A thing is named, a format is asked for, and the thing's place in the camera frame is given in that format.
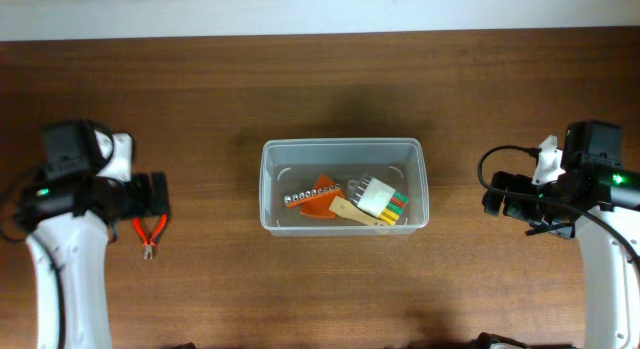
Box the clear screwdriver set case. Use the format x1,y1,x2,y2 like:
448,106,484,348
347,174,409,225

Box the orange socket rail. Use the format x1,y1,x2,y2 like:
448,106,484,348
283,184,343,208

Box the orange scraper wooden handle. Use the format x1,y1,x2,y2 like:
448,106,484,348
300,174,388,226

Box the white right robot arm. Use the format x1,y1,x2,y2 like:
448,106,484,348
479,120,639,348

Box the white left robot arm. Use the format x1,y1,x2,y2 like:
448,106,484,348
15,119,171,348

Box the red handled pliers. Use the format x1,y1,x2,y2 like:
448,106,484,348
132,214,170,260

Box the clear plastic container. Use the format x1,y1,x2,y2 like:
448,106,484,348
260,138,429,236

